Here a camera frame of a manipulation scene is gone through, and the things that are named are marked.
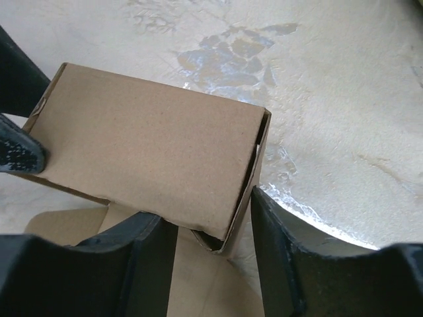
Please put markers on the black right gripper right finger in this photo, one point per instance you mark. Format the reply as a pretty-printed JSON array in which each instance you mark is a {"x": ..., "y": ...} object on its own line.
[{"x": 305, "y": 272}]

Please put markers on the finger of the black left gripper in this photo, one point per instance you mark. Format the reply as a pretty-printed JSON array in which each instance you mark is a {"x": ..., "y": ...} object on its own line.
[
  {"x": 20, "y": 153},
  {"x": 22, "y": 83}
]

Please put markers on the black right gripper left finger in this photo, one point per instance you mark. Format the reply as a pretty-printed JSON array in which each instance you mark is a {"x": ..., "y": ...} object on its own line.
[{"x": 123, "y": 271}]

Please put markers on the brown cardboard box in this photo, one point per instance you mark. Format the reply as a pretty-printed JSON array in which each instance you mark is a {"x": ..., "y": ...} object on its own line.
[{"x": 136, "y": 146}]

